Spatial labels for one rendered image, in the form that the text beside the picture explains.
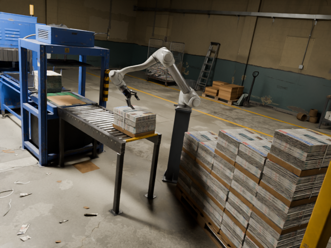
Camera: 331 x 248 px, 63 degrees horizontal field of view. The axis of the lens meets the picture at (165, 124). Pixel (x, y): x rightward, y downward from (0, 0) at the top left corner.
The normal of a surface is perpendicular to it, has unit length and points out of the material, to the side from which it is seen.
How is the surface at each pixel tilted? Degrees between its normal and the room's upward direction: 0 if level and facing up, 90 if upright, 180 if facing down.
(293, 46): 90
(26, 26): 90
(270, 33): 90
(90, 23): 90
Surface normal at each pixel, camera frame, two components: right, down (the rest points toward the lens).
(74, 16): 0.71, 0.30
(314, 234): -0.90, 0.02
